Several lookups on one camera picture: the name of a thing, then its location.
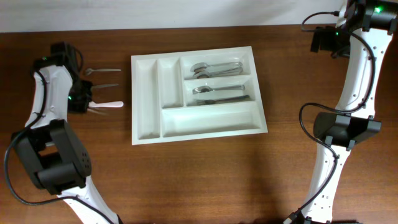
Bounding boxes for large metal spoon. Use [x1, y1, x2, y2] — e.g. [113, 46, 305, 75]
[190, 62, 243, 73]
[193, 67, 243, 79]

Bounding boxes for white plastic cutlery tray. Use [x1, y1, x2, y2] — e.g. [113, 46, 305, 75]
[131, 46, 268, 145]

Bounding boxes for small metal teaspoon lower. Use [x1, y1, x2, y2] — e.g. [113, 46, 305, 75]
[90, 83, 119, 90]

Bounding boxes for metal fork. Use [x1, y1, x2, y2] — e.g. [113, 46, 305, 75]
[192, 85, 246, 95]
[196, 95, 250, 106]

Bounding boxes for white plastic knife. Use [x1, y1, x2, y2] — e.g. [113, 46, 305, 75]
[88, 101, 124, 108]

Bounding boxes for metal kitchen tongs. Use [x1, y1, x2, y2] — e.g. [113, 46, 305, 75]
[86, 108, 109, 116]

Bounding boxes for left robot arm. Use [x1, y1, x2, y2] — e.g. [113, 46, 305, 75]
[4, 42, 122, 223]

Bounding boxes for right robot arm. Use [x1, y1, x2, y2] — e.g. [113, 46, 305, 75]
[285, 1, 397, 223]

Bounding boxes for small metal teaspoon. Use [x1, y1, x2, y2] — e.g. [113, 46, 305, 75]
[84, 68, 121, 76]
[90, 83, 119, 90]

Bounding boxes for small metal teaspoon upper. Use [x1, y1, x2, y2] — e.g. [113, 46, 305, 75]
[84, 68, 121, 76]

